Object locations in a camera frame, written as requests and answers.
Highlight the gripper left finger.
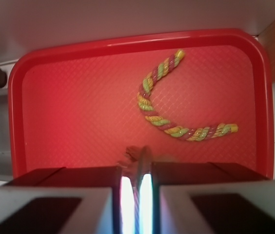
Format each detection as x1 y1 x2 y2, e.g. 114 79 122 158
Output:
0 166 121 234

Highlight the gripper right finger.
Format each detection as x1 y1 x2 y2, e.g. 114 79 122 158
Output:
151 162 275 234

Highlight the red plastic tray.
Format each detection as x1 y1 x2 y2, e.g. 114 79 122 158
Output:
8 29 274 177

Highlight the multicolour twisted rope toy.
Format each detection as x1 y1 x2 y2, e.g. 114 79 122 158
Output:
137 49 238 142

